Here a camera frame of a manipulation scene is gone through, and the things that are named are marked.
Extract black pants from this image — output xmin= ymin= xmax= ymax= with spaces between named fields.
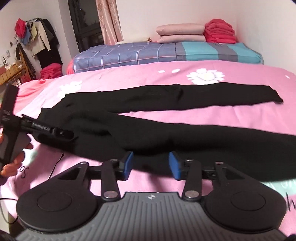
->
xmin=34 ymin=83 xmax=295 ymax=181

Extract person's left hand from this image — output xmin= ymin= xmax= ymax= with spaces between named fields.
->
xmin=0 ymin=133 xmax=34 ymax=178

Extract pink floral bedsheet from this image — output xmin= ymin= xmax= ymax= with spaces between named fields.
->
xmin=1 ymin=61 xmax=295 ymax=235

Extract wooden desk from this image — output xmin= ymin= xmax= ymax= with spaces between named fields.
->
xmin=1 ymin=62 xmax=32 ymax=87

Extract plaid blue folded quilt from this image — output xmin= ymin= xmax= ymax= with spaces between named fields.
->
xmin=67 ymin=42 xmax=263 ymax=74

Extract dark window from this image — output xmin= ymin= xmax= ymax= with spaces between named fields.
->
xmin=68 ymin=0 xmax=104 ymax=52

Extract pink curtain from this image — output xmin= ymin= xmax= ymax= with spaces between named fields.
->
xmin=96 ymin=0 xmax=123 ymax=45

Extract lower pink pillow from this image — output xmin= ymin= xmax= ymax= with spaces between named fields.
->
xmin=157 ymin=35 xmax=206 ymax=44

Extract red folded blanket on bed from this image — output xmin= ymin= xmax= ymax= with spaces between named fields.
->
xmin=204 ymin=19 xmax=237 ymax=44

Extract black cable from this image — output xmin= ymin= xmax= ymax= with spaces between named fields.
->
xmin=0 ymin=152 xmax=65 ymax=224

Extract red blanket pile by wall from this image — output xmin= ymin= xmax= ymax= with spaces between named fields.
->
xmin=40 ymin=63 xmax=63 ymax=79

